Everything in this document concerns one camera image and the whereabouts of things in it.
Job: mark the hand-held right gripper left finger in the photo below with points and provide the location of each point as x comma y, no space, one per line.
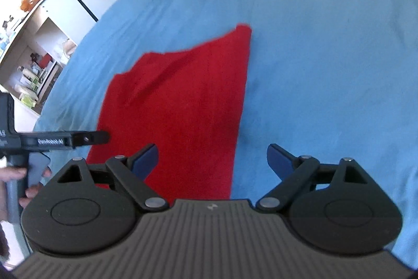
146,164

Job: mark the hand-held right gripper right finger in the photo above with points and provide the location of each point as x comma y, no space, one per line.
277,163

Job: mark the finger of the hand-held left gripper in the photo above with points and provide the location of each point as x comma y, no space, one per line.
93,137

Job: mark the red knit sweater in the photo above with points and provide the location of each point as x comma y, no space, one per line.
183,102

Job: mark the person's left hand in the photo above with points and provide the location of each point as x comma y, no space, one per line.
14,173

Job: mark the white shelf unit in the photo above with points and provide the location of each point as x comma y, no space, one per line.
36,47

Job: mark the bed with blue sheet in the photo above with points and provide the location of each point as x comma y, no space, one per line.
326,69

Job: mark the orange shelf ornament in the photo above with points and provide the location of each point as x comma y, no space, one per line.
30,2

